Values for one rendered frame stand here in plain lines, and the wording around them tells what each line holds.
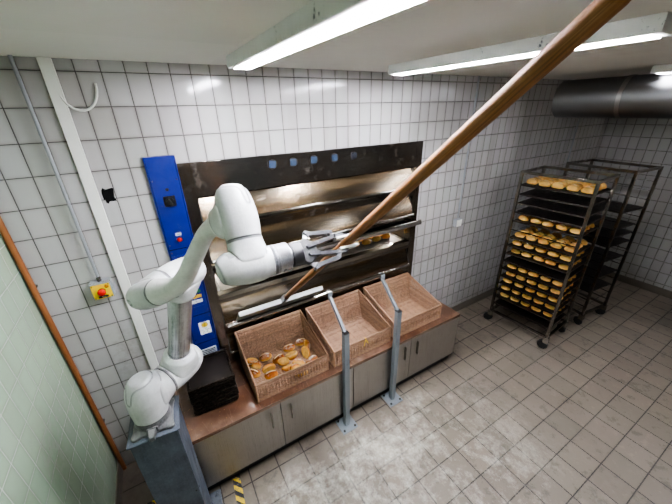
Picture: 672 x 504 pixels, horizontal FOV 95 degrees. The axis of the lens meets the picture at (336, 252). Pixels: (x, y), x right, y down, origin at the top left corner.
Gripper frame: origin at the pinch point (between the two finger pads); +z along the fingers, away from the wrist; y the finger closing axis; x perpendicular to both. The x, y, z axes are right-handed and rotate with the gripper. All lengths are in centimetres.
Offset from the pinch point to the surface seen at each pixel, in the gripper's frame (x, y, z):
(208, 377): -143, 29, -51
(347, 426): -175, 106, 39
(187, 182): -90, -82, -36
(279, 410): -148, 67, -13
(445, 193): -118, -55, 192
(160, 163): -80, -89, -47
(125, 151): -77, -97, -62
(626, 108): -6, -54, 290
